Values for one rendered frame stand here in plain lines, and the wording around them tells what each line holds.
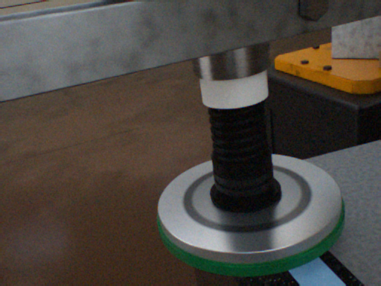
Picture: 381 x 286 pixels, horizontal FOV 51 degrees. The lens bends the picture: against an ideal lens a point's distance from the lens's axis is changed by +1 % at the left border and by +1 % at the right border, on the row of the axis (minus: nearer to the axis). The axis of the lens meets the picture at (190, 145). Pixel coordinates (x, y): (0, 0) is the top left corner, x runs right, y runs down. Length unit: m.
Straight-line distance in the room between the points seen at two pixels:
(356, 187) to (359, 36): 0.87
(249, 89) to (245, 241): 0.15
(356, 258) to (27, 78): 0.37
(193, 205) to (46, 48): 0.26
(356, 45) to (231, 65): 1.06
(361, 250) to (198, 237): 0.18
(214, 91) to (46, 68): 0.17
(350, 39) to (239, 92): 1.05
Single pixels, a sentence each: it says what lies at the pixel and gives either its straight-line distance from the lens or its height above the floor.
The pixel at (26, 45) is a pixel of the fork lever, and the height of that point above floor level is 1.10.
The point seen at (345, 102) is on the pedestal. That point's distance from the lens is 1.16.
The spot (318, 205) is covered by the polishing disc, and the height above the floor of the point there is 0.88.
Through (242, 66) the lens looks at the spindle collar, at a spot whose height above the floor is 1.04.
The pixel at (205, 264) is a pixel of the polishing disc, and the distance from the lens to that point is 0.41.
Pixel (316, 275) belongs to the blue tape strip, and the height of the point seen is 0.80.
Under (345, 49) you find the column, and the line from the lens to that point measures 1.43.
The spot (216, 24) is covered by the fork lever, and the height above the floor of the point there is 1.09.
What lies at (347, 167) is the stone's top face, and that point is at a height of 0.82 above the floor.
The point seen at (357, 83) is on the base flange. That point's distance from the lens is 1.20.
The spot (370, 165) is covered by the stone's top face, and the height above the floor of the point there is 0.82.
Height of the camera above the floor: 1.13
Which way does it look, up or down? 24 degrees down
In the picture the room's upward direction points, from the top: 9 degrees counter-clockwise
